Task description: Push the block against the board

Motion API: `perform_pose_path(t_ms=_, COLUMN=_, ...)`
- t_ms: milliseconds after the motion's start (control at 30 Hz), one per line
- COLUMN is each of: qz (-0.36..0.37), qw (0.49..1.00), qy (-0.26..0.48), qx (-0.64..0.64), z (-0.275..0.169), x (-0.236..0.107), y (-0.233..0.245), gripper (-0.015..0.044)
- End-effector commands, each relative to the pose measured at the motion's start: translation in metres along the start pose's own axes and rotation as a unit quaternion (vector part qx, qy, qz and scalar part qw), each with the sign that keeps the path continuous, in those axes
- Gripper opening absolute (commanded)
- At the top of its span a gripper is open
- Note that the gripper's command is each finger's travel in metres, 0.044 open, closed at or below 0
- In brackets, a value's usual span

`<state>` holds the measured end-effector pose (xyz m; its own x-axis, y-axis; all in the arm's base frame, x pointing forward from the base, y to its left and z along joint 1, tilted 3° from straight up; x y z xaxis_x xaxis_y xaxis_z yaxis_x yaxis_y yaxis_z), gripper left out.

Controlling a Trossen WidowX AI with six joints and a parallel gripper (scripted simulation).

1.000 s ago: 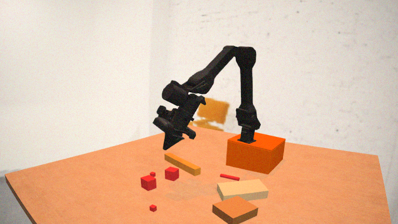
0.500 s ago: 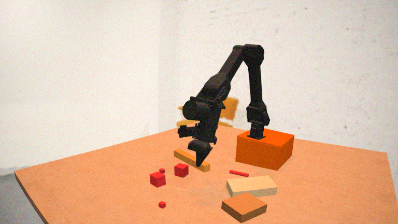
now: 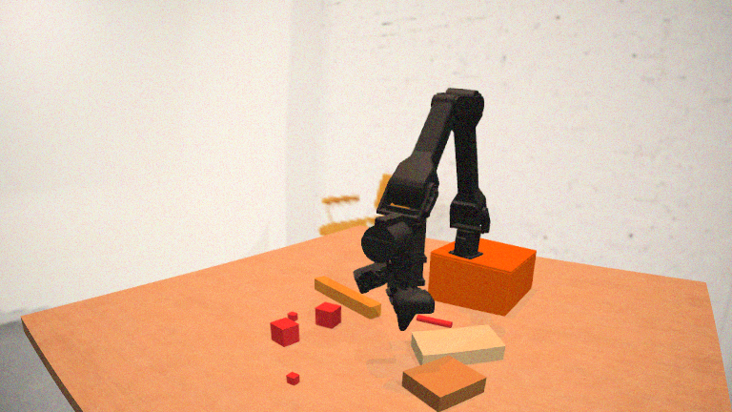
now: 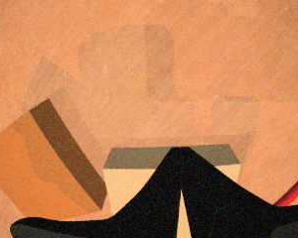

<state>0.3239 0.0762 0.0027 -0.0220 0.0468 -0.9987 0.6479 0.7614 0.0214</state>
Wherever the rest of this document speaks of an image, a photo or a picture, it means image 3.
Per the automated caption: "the red bar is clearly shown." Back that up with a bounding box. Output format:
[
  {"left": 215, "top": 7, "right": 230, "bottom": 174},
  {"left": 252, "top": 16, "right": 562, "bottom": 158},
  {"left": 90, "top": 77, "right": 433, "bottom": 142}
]
[{"left": 417, "top": 315, "right": 453, "bottom": 328}]

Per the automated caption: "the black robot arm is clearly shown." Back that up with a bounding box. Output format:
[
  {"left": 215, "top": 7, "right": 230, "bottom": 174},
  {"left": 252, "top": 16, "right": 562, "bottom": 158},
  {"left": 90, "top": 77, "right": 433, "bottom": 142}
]
[{"left": 353, "top": 88, "right": 491, "bottom": 294}]

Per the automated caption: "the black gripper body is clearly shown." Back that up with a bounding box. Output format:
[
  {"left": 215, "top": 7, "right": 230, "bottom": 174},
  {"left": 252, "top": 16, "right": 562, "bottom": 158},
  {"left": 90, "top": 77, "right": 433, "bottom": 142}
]
[{"left": 390, "top": 249, "right": 435, "bottom": 316}]

